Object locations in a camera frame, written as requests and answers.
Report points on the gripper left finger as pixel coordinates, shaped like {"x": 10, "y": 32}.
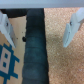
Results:
{"x": 6, "y": 28}

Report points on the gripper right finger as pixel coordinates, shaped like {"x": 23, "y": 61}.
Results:
{"x": 71, "y": 31}

